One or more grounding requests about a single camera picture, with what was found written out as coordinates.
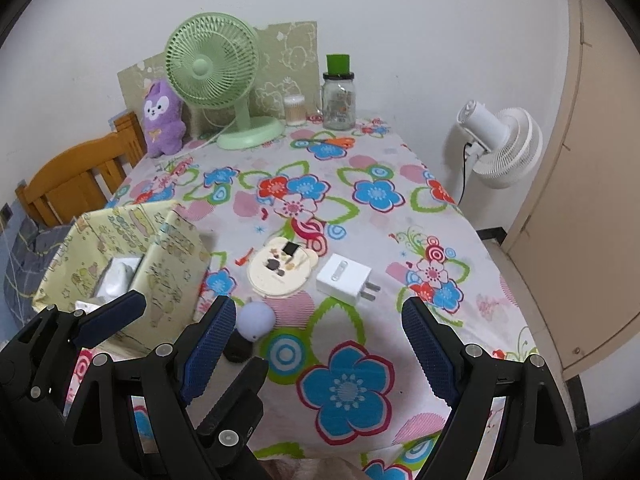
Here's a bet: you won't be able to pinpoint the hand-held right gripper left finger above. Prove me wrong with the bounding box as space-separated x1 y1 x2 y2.
65 296 237 480

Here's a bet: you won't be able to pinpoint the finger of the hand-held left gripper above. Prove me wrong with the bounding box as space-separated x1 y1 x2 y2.
0 290 147 411
196 357 269 480

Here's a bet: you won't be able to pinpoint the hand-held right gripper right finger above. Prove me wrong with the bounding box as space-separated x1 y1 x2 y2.
402 296 583 480

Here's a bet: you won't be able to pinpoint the lavender round ball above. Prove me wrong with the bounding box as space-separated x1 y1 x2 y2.
236 302 276 343

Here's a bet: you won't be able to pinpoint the yellow fabric storage box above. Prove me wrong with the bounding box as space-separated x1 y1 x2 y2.
32 200 212 356

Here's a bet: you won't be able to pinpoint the round bear coaster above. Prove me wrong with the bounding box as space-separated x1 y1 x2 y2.
246 237 318 298

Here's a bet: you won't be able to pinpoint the small white charger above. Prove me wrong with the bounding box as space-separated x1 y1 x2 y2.
316 254 382 306

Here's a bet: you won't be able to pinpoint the plaid bedding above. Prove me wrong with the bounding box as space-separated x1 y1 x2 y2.
2 210 76 331

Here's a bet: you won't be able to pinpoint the floral tablecloth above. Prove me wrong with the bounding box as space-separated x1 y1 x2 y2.
62 117 543 480

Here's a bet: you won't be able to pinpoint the purple plush toy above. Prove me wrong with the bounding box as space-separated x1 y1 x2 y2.
141 79 187 157

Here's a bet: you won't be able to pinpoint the white floor fan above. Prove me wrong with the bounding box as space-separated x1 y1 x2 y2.
452 100 543 206

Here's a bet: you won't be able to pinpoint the beige door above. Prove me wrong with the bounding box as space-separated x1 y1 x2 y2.
500 0 640 376

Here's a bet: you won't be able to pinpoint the orange scissors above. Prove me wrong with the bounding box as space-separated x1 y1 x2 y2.
307 135 353 151

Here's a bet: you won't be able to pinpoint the cotton swab jar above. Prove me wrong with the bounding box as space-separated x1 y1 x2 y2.
283 94 306 127

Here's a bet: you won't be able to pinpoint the glass jar with green lid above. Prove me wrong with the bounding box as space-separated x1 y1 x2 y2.
317 53 357 131

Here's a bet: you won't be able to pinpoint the green desk fan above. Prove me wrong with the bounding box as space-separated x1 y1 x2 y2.
165 14 285 151

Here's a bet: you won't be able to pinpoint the green printed board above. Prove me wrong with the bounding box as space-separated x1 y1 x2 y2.
117 21 321 136

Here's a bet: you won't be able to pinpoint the black fan cable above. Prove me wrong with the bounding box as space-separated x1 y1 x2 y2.
459 142 473 206

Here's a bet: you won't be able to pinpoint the white fan cable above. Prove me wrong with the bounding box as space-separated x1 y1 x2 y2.
187 120 236 146

